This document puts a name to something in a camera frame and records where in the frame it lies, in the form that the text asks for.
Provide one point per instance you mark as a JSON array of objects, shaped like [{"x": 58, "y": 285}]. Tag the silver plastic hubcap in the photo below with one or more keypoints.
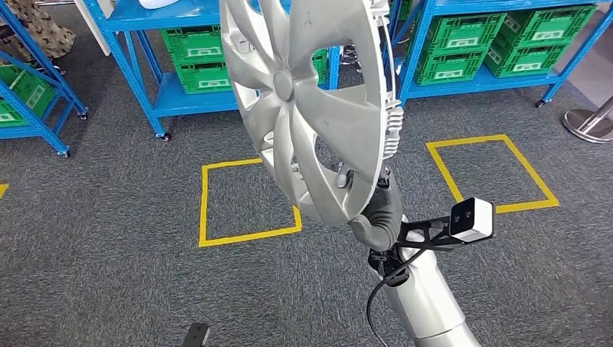
[{"x": 297, "y": 96}]

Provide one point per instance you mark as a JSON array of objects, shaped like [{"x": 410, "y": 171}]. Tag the white panel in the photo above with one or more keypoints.
[{"x": 93, "y": 24}]

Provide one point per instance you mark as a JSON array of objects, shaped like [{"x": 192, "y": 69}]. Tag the chrome stanchion base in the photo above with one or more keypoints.
[{"x": 586, "y": 127}]

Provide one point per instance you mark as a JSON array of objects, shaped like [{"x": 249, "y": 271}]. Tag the black camera bracket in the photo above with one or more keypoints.
[{"x": 421, "y": 234}]

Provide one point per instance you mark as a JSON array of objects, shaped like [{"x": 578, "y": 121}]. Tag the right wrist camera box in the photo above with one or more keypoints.
[{"x": 474, "y": 220}]

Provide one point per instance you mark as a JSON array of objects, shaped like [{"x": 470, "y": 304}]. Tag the yellow floor tape square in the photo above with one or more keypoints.
[
  {"x": 203, "y": 206},
  {"x": 464, "y": 139},
  {"x": 3, "y": 190}
]

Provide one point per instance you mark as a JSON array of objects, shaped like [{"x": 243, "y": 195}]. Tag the camouflage cloth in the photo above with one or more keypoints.
[{"x": 43, "y": 33}]

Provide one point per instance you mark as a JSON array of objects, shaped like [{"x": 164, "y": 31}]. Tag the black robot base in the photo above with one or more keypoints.
[{"x": 196, "y": 335}]

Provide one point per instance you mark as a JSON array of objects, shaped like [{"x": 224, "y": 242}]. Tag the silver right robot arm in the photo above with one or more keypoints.
[{"x": 426, "y": 306}]

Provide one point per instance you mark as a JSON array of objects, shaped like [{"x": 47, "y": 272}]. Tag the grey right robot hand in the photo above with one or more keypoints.
[{"x": 383, "y": 220}]

